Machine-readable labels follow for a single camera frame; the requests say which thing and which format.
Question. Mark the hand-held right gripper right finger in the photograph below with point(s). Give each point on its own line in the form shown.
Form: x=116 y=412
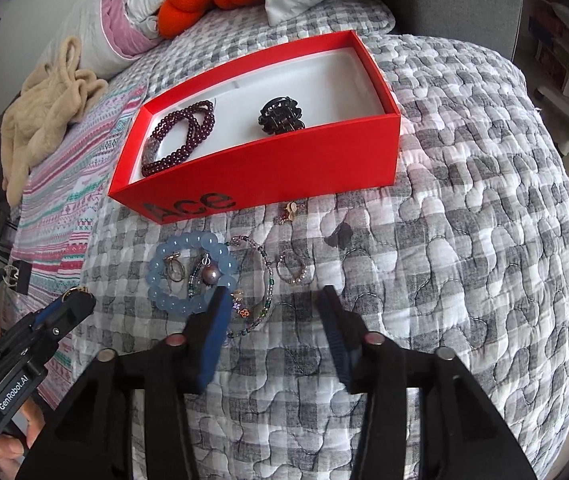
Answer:
x=338 y=345

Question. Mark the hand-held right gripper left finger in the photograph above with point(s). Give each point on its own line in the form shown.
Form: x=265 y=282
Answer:
x=214 y=345

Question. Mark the purple pearl pendant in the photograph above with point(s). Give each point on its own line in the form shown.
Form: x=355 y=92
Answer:
x=213 y=276

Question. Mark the small beaded hoop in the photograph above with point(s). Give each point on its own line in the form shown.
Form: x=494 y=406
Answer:
x=294 y=280

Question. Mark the small gold earring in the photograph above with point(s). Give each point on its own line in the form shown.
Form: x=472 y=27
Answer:
x=290 y=208

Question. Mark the red cardboard box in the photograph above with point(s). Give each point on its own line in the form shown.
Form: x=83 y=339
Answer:
x=289 y=165

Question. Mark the black hair claw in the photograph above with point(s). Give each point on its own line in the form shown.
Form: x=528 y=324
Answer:
x=279 y=112

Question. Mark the person's left hand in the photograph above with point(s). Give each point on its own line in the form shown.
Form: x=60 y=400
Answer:
x=24 y=425

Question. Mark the small black object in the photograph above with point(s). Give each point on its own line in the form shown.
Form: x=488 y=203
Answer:
x=22 y=277

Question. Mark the striped patterned blanket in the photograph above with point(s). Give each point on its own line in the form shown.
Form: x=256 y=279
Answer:
x=64 y=200

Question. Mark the grey checked quilt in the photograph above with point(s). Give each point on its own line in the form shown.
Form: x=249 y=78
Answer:
x=464 y=210

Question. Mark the beige fleece blanket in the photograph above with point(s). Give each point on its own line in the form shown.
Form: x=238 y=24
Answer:
x=39 y=110

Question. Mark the pink and white pillow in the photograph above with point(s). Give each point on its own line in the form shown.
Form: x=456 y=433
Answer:
x=109 y=15

